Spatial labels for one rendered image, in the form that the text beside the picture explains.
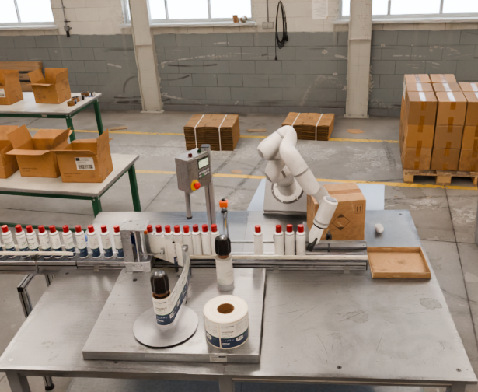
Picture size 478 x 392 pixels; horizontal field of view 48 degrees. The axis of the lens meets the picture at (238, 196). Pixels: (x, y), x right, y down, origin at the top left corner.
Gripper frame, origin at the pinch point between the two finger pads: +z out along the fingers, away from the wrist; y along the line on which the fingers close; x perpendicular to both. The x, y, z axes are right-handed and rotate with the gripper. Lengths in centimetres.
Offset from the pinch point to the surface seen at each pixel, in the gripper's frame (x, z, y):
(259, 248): -26.7, 8.4, 3.1
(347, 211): 16.5, -17.9, -21.5
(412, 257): 58, -9, -8
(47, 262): -139, 58, 6
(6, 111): -318, 134, -328
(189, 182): -74, -17, 1
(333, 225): 12.2, -6.7, -20.3
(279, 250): -16.0, 5.5, 3.2
